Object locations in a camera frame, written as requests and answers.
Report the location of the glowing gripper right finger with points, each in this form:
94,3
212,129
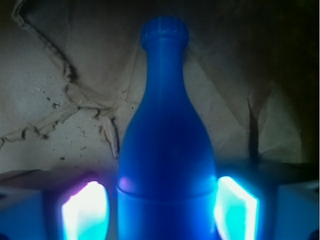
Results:
270,201

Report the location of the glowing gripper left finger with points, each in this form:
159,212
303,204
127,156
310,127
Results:
53,205

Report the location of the blue plastic bottle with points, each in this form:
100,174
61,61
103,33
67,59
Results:
167,175

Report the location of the brown paper bag tray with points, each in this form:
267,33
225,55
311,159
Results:
73,72

